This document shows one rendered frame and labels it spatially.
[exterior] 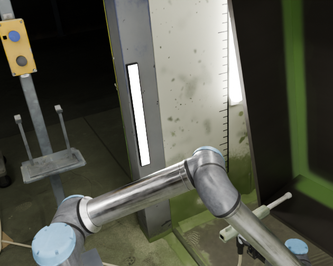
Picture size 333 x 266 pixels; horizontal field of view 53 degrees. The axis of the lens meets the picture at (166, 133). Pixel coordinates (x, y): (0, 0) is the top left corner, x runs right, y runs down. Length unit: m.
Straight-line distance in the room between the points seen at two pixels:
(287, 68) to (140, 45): 0.74
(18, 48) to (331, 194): 1.80
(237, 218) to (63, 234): 0.61
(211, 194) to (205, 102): 1.09
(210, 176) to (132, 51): 0.92
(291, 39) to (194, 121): 0.77
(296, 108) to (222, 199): 0.92
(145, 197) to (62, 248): 0.33
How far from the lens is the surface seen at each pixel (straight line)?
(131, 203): 1.28
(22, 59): 1.81
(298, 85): 1.80
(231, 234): 1.70
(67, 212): 1.40
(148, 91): 1.89
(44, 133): 2.02
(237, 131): 2.36
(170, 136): 2.06
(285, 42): 1.68
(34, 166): 1.98
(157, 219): 2.35
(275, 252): 1.29
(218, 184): 1.10
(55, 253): 1.26
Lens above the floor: 1.74
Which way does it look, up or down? 27 degrees down
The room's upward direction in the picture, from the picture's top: 6 degrees counter-clockwise
